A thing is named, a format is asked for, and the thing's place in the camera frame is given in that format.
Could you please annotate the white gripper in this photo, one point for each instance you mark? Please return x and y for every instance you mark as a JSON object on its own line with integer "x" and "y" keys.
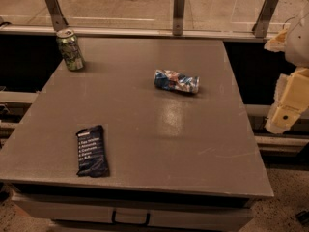
{"x": 298, "y": 43}

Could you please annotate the blue silver redbull can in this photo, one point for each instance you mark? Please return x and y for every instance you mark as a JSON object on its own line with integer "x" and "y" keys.
{"x": 175, "y": 81}

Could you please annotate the green soda can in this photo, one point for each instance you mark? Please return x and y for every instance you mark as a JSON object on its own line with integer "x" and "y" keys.
{"x": 69, "y": 48}

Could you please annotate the small black floor object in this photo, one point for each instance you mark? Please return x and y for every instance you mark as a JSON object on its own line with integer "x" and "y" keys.
{"x": 303, "y": 217}

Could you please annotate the dark blue snack bar wrapper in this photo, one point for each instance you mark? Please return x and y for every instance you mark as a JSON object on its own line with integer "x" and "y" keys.
{"x": 92, "y": 160}

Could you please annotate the right metal bracket post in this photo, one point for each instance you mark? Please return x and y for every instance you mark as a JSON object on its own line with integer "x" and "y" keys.
{"x": 262, "y": 23}

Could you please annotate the left metal bracket post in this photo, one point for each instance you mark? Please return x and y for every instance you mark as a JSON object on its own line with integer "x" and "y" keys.
{"x": 57, "y": 18}

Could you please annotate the grey drawer with black handle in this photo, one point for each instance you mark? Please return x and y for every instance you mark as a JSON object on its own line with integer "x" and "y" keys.
{"x": 112, "y": 212}

